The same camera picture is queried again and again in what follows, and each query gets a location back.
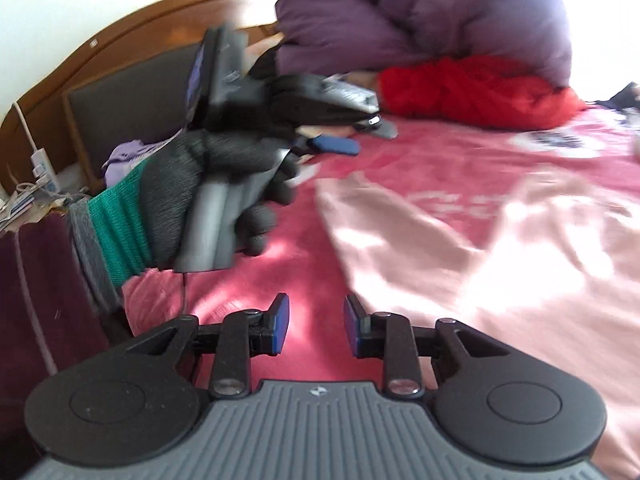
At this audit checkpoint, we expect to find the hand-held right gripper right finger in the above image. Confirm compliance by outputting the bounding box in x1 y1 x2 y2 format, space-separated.
343 294 516 401

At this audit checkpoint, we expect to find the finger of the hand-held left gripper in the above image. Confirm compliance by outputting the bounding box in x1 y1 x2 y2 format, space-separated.
297 132 362 157
350 112 399 142

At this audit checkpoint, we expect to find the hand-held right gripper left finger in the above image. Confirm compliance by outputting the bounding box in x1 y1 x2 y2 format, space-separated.
125 292 291 401

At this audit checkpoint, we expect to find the pink sweatshirt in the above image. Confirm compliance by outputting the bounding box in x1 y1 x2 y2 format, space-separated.
315 165 640 480

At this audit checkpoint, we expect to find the person's left forearm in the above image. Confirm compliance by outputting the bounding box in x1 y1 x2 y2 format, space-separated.
0 160 153 381

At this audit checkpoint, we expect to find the person's left hand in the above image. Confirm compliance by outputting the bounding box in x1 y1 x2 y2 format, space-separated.
142 131 303 272

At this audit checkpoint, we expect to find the black cloth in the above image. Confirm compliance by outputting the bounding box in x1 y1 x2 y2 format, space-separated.
247 42 281 81

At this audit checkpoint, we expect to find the pink floral blanket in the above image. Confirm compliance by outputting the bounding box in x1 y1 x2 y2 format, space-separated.
120 105 640 396

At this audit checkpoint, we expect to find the red quilt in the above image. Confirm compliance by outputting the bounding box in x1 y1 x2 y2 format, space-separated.
377 55 588 128

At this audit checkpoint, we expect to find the purple duvet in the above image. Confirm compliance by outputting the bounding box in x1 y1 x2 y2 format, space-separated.
275 0 573 88

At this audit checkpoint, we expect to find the grey headboard panel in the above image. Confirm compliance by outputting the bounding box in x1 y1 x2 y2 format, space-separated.
62 42 206 191

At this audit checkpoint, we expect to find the lavender cloth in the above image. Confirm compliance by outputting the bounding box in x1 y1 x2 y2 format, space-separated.
102 132 183 186

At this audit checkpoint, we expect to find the wooden headboard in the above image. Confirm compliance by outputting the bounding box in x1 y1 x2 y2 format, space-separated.
0 0 286 201

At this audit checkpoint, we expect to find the black garment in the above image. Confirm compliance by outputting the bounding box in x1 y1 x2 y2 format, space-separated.
595 82 640 111

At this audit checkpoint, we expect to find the white power strip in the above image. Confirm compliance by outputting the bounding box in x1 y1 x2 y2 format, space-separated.
29 147 60 196

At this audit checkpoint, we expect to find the pile of papers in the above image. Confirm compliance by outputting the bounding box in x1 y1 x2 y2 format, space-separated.
0 180 93 233

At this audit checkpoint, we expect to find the white cable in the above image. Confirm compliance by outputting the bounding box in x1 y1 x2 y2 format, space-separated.
11 101 41 158

